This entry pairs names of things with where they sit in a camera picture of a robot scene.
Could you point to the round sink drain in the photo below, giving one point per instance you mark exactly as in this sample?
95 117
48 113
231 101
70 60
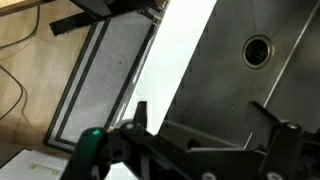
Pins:
257 51

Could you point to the grey floor mat black border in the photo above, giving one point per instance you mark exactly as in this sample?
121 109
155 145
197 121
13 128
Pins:
100 78

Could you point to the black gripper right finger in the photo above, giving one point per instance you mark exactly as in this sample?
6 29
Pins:
260 125

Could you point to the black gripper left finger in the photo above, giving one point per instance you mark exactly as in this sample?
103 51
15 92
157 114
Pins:
140 116

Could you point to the stainless steel sink basin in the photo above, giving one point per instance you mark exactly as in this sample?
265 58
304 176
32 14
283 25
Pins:
212 98

